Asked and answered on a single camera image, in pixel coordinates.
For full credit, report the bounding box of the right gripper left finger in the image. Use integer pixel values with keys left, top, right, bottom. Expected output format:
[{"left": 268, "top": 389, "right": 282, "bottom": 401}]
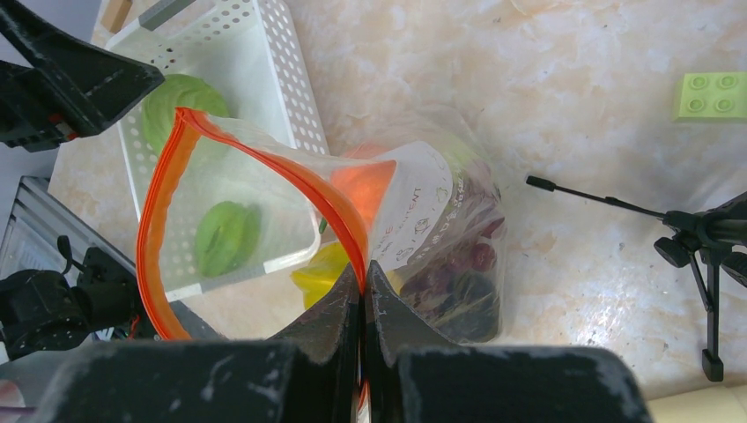
[{"left": 32, "top": 268, "right": 361, "bottom": 422}]

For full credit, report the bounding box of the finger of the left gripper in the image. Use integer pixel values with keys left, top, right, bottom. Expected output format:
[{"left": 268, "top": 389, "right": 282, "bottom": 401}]
[{"left": 1, "top": 1, "right": 165, "bottom": 152}]

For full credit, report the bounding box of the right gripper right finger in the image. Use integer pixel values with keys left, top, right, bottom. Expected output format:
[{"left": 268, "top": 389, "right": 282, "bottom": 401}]
[{"left": 364, "top": 262, "right": 651, "bottom": 422}]

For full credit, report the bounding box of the yellow fruit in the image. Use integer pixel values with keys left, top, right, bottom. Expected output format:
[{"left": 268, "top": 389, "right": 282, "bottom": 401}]
[{"left": 291, "top": 241, "right": 350, "bottom": 309}]

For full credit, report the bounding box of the pale green cabbage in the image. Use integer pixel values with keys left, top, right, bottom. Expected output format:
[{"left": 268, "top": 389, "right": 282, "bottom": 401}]
[{"left": 141, "top": 73, "right": 232, "bottom": 165}]

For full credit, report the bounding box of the red grape bunch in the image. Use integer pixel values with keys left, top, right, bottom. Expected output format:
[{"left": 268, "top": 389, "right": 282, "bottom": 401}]
[{"left": 403, "top": 169, "right": 507, "bottom": 293}]

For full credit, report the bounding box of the clear zip bag orange zipper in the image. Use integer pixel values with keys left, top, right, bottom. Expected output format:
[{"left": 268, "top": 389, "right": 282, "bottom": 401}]
[{"left": 137, "top": 105, "right": 507, "bottom": 339}]

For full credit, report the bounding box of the orange tangerine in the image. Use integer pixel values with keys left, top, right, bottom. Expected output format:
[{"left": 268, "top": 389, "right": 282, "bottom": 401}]
[{"left": 330, "top": 143, "right": 396, "bottom": 231}]

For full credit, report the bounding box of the microphone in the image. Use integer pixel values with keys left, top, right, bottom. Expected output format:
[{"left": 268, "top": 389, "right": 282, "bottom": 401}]
[{"left": 526, "top": 175, "right": 746, "bottom": 382}]

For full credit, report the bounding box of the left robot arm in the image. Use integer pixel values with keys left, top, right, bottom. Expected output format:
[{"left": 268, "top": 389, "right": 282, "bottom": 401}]
[{"left": 1, "top": 1, "right": 165, "bottom": 360}]

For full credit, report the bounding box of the green pepper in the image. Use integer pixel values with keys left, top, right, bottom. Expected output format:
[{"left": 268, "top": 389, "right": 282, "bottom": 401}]
[{"left": 194, "top": 201, "right": 262, "bottom": 278}]

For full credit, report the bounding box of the white plastic basket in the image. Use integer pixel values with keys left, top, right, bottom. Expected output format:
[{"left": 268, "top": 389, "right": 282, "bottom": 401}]
[{"left": 107, "top": 1, "right": 329, "bottom": 302}]

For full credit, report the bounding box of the light green block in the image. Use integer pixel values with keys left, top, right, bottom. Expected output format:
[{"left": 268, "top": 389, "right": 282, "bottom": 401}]
[{"left": 672, "top": 71, "right": 746, "bottom": 123}]

